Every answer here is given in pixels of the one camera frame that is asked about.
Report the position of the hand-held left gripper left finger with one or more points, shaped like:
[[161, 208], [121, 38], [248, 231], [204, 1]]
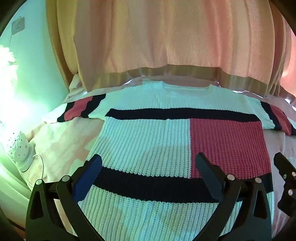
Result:
[[92, 171]]

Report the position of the bright white fluffy object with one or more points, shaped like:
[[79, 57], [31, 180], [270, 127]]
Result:
[[7, 56]]

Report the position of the white wall socket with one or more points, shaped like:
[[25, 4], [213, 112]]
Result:
[[18, 26]]

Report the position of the white bunched cloth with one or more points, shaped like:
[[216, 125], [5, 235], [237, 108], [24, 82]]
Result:
[[75, 84]]

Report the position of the pink curtain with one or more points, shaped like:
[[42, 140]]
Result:
[[161, 34]]

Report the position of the white red navy knit sweater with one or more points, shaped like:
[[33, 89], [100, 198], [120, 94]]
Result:
[[148, 143]]

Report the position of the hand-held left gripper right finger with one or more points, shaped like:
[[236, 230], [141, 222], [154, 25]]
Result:
[[208, 171]]

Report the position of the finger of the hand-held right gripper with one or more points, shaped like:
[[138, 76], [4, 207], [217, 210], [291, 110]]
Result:
[[281, 162]]

